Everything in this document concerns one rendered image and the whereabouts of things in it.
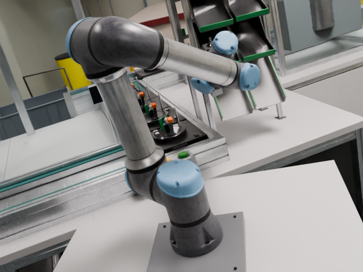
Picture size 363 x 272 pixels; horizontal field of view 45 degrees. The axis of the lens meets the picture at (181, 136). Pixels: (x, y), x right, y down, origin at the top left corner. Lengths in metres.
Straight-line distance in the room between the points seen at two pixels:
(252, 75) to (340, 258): 0.52
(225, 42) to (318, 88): 1.37
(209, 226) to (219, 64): 0.43
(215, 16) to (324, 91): 1.11
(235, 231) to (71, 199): 0.64
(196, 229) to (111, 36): 0.54
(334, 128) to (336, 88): 0.89
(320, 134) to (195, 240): 0.82
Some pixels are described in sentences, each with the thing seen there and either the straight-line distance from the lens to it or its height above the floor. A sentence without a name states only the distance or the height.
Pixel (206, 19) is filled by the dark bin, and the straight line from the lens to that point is 1.75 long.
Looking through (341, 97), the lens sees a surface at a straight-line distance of 2.75.
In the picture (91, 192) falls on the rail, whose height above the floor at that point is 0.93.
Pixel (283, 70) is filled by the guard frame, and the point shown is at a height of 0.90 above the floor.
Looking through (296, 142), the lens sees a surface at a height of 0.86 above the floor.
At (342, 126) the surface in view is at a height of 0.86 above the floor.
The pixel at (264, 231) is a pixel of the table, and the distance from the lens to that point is 1.29.
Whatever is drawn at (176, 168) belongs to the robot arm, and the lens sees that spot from 1.15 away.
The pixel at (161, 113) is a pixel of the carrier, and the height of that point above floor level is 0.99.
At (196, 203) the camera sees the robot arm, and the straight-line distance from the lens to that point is 1.14.
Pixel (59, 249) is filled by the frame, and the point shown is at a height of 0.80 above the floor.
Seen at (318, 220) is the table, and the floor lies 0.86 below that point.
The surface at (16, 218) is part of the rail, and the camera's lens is 1.65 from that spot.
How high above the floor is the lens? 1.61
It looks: 21 degrees down
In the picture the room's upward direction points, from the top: 15 degrees counter-clockwise
